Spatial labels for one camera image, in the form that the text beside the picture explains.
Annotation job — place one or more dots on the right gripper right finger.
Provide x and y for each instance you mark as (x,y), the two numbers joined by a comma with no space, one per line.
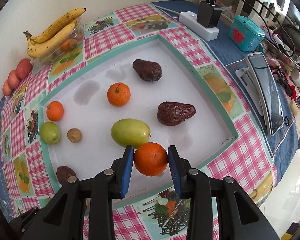
(238,216)

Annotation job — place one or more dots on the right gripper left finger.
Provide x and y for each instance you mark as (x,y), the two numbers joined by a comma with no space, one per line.
(63,216)

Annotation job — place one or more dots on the small dark avocado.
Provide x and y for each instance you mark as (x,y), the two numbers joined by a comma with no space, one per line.
(63,173)

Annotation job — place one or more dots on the small brown kiwi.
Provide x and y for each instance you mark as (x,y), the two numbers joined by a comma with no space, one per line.
(74,135)

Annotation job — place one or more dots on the orange tangerine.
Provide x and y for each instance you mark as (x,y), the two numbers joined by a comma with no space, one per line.
(150,159)
(54,111)
(118,94)

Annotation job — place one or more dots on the large green mango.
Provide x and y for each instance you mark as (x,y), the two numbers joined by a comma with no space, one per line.
(131,132)

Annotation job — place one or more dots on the dark brown avocado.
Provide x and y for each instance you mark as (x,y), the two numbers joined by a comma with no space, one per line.
(174,113)

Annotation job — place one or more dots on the dark wrinkled avocado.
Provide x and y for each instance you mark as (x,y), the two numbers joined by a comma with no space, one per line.
(147,70)

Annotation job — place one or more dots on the pink checkered tablecloth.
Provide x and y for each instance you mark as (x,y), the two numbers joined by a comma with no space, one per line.
(134,63)

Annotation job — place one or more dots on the blue tablecloth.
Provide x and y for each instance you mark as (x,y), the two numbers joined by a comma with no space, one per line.
(240,55)

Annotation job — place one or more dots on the red apple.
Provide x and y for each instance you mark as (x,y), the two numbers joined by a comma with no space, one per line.
(23,68)
(6,89)
(12,80)

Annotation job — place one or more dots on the teal white tray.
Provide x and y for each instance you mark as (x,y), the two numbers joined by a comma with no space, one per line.
(200,139)

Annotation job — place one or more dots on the teal box red label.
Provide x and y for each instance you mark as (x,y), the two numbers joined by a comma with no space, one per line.
(245,33)

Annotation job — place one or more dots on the clear plastic fruit container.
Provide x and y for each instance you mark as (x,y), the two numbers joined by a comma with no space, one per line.
(67,38)

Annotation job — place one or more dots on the yellow banana bunch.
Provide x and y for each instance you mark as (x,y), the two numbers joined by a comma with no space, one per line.
(52,32)

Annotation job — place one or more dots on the black power adapter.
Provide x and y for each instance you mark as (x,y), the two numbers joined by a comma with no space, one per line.
(208,14)

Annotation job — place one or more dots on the white power strip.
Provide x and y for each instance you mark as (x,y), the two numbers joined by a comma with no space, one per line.
(189,19)

